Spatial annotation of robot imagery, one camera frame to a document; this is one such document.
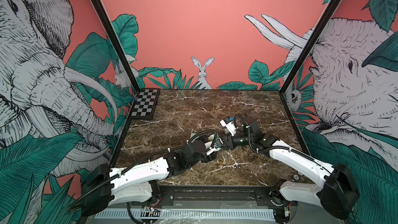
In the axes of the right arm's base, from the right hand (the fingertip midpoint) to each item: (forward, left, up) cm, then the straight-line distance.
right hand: (216, 140), depth 74 cm
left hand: (+1, +2, -2) cm, 3 cm away
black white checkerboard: (+35, +48, -15) cm, 62 cm away
